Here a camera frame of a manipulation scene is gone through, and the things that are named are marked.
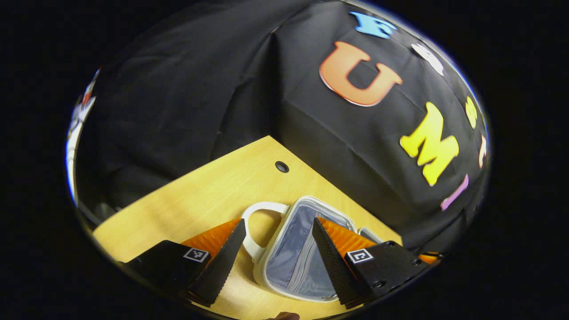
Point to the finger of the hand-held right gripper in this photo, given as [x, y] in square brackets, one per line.
[430, 258]

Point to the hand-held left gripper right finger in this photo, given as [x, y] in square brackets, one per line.
[331, 266]

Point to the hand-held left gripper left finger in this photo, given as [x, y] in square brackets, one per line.
[222, 266]

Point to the white suitcase with grey lining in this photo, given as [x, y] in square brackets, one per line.
[289, 258]

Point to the black backdrop cloth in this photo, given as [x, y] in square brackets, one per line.
[200, 89]

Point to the white background clutter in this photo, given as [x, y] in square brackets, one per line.
[80, 115]

